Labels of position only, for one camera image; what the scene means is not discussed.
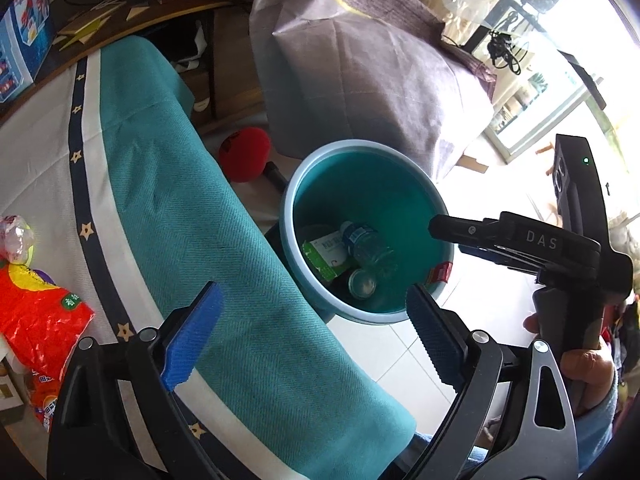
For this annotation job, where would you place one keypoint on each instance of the blue toy box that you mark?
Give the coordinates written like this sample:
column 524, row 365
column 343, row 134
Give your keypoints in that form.
column 25, row 35

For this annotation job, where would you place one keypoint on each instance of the red snack bag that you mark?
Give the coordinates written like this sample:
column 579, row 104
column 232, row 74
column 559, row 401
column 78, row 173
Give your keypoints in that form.
column 35, row 320

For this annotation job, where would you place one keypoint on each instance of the small clear plastic cup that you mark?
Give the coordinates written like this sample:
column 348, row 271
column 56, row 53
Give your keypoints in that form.
column 362, row 284

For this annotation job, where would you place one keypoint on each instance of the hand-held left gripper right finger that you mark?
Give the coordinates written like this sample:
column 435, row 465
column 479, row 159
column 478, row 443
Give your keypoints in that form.
column 435, row 340

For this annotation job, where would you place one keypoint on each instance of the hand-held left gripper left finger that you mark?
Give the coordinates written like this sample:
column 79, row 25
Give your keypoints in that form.
column 192, row 340

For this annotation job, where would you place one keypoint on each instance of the red ball toy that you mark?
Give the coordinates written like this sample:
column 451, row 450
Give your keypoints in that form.
column 245, row 155

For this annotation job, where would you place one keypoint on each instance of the person's right hand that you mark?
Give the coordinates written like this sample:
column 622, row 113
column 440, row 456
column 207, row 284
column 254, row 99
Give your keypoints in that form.
column 592, row 377

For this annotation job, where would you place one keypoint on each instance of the yellow paper cutout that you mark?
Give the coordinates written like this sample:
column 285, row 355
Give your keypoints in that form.
column 82, row 30

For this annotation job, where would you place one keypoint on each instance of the person's right forearm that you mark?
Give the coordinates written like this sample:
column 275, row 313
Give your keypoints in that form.
column 597, row 435

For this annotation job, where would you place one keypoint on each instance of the small cardboard box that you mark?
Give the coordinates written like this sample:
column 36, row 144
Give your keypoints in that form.
column 10, row 390

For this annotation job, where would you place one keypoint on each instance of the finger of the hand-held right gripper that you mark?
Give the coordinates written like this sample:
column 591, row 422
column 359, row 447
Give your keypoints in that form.
column 492, row 255
column 460, row 230

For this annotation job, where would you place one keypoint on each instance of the clear plastic bottle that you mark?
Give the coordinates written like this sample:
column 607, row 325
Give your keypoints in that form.
column 365, row 245

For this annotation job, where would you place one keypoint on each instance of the crumpled clear wrapper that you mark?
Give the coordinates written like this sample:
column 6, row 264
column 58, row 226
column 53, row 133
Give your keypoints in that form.
column 15, row 240

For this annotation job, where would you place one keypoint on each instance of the teal plastic bin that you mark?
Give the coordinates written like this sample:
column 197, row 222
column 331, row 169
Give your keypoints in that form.
column 370, row 195

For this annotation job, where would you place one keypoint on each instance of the green white packet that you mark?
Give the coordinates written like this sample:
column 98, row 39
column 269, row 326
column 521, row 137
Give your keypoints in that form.
column 325, row 255

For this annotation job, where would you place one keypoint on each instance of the grey purple fabric bag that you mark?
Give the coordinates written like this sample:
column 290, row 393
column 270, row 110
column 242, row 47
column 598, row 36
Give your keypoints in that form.
column 360, row 70

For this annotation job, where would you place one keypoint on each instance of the striped teal white tablecloth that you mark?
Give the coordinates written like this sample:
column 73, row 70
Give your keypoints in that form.
column 200, row 210

